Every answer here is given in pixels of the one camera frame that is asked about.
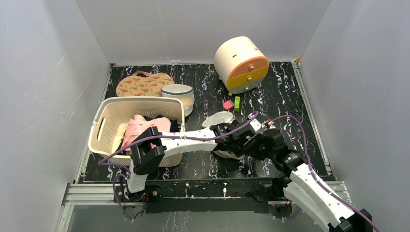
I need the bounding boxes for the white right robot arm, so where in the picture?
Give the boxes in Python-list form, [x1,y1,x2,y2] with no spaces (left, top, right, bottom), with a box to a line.
[251,129,373,232]

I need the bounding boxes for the pink block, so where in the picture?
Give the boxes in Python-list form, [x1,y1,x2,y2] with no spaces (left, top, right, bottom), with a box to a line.
[222,100,234,111]

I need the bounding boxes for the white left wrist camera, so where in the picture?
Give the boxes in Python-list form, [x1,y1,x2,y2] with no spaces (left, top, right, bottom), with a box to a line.
[248,113,262,133]

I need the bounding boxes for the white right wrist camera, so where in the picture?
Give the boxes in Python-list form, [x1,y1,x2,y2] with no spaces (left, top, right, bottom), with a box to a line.
[263,120,276,130]

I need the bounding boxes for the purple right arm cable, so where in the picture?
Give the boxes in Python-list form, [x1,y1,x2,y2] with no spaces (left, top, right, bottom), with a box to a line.
[269,115,374,232]

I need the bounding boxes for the cream plastic laundry basket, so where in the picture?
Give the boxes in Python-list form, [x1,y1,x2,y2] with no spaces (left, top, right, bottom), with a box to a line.
[88,96,185,158]

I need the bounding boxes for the aluminium table edge rail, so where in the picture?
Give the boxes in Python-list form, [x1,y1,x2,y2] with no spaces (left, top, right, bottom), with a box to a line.
[58,182,148,232]

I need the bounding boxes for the green block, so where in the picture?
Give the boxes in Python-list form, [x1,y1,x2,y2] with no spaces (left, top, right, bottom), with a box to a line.
[234,96,240,111]

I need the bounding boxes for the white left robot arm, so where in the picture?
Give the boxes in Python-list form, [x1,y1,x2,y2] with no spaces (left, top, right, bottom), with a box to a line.
[125,119,262,201]

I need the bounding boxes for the blue-trimmed white mesh laundry bag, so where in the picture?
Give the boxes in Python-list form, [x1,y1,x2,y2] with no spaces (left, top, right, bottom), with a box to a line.
[161,84,195,116]

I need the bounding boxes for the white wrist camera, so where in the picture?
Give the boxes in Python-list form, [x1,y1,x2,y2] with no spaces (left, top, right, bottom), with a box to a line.
[263,120,276,130]
[248,113,262,133]

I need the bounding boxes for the dark clothes in basket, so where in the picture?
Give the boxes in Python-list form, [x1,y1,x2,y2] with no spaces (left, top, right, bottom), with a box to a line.
[143,115,181,132]

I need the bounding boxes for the beige-trimmed white mesh laundry bag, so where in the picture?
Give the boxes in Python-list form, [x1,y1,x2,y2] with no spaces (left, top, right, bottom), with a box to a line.
[202,111,246,160]

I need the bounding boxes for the cream round drawer cabinet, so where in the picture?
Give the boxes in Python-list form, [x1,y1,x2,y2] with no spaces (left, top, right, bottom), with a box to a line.
[214,36,269,95]

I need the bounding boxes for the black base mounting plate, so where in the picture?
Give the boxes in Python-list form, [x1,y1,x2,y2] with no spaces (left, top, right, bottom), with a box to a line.
[115,178,295,218]

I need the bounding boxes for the pink cloth in basket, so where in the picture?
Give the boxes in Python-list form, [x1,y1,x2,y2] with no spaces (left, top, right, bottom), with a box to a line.
[121,115,171,148]

